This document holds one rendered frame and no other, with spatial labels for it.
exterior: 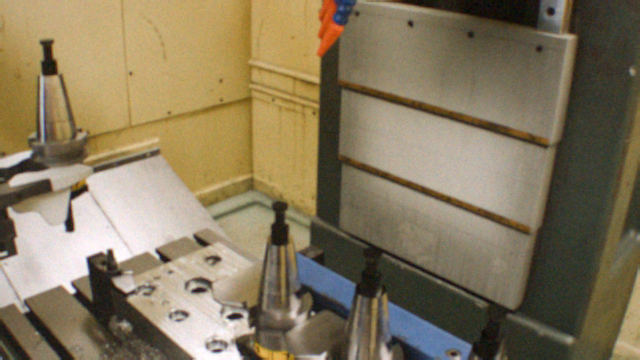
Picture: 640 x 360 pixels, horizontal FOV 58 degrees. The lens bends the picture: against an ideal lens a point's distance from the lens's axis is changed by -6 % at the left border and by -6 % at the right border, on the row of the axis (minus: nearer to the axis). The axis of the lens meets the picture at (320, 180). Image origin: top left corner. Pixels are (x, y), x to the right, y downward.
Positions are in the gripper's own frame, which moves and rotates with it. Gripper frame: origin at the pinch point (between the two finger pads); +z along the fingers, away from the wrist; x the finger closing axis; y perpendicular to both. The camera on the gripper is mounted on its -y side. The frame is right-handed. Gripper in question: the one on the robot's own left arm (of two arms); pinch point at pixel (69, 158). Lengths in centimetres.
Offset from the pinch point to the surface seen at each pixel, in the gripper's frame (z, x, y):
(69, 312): 8, -32, 42
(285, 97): 106, -81, 33
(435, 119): 68, 1, 11
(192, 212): 65, -76, 59
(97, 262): 12.8, -27.4, 31.5
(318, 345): 7.3, 31.3, 10.6
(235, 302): 6.1, 21.0, 10.7
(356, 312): 7.1, 35.5, 4.6
